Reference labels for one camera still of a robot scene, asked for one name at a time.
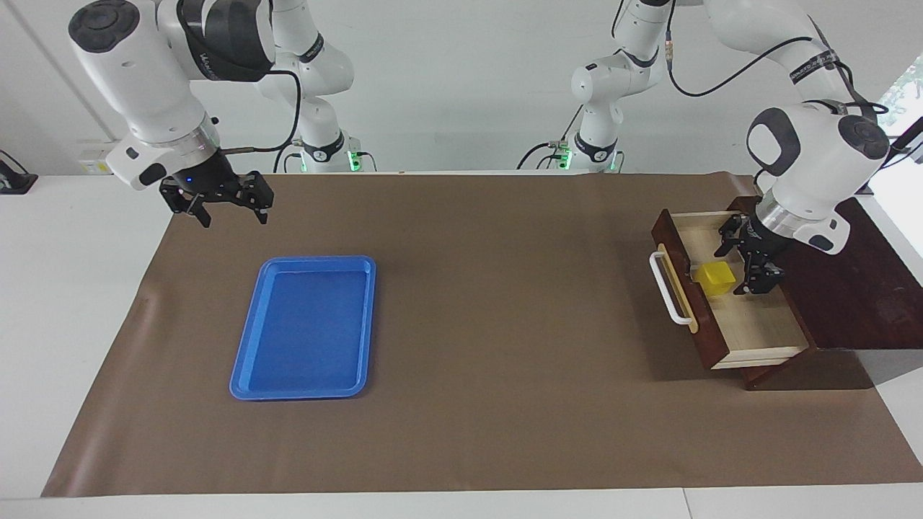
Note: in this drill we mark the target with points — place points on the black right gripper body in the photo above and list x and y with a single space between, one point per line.
209 184

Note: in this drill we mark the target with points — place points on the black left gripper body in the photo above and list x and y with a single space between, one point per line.
761 241

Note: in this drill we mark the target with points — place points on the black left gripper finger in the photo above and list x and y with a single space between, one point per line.
727 238
761 280

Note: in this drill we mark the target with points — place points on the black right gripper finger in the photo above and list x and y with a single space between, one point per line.
200 215
264 210

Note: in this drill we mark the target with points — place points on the yellow block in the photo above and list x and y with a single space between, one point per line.
714 280

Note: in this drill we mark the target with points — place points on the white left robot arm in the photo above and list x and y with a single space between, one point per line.
815 158

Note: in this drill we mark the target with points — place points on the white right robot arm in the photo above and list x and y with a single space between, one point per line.
144 86

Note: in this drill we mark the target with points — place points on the dark wooden drawer cabinet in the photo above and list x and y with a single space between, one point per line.
865 288

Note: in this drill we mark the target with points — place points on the blue plastic tray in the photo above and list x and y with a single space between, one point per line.
303 331

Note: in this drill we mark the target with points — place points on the black slanted stand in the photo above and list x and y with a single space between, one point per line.
910 133

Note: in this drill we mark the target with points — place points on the black stand foot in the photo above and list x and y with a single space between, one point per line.
14 180

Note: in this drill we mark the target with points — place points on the bright window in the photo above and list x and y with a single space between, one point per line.
905 86

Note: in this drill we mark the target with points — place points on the brown table mat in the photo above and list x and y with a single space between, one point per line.
469 396

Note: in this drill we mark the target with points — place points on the white wall socket box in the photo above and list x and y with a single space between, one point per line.
94 162

